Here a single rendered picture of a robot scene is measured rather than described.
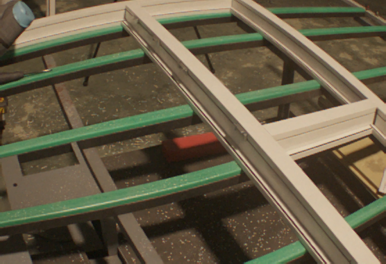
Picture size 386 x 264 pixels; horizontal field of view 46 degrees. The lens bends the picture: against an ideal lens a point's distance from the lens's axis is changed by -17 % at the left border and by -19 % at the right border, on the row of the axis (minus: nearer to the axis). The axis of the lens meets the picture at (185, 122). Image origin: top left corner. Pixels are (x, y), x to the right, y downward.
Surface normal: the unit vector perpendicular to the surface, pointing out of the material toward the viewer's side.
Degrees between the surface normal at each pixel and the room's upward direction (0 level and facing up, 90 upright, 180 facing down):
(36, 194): 0
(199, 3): 90
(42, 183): 0
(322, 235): 90
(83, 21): 90
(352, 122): 90
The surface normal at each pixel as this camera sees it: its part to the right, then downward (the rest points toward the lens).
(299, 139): 0.40, 0.51
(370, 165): 0.04, -0.84
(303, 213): -0.91, 0.18
